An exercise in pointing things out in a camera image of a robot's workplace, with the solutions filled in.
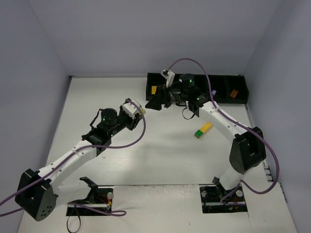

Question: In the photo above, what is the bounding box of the yellow curved lego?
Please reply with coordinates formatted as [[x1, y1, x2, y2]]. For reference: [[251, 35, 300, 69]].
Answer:
[[151, 86, 157, 95]]

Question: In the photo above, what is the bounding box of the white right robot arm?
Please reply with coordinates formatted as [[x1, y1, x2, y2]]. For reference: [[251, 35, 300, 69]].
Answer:
[[145, 70, 266, 191]]

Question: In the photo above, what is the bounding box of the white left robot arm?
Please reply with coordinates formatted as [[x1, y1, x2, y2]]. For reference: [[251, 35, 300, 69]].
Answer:
[[15, 100, 145, 221]]

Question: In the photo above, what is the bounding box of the yellow long lego brick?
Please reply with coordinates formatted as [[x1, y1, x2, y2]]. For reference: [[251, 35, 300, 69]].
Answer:
[[200, 122, 212, 134]]

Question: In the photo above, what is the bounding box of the brown lego under yellow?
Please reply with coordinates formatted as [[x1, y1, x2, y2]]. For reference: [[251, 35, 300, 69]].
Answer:
[[194, 134, 203, 139]]

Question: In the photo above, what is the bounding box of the black compartment tray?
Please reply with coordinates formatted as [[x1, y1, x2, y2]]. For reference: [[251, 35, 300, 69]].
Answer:
[[145, 72, 250, 104]]

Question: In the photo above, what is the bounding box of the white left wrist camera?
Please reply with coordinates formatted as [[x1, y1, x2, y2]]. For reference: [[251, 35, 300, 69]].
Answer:
[[121, 99, 143, 119]]

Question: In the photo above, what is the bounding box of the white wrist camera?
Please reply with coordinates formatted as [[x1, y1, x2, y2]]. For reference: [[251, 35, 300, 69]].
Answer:
[[160, 70, 175, 88], [121, 99, 143, 119]]

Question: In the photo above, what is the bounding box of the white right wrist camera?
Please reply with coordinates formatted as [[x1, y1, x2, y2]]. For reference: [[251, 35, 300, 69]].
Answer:
[[160, 70, 175, 88]]

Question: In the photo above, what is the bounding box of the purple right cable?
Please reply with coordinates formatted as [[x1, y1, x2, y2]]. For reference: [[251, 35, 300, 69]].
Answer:
[[167, 58, 280, 206]]

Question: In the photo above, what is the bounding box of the left base mount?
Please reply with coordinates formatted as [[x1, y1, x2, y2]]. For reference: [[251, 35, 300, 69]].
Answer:
[[66, 186, 114, 216]]

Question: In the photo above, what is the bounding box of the base mount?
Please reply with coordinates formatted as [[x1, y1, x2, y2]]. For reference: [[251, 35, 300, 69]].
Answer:
[[66, 186, 114, 216], [199, 184, 248, 214]]

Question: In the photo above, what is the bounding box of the right base mount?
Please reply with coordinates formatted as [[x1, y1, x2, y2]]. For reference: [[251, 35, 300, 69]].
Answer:
[[199, 184, 248, 214]]

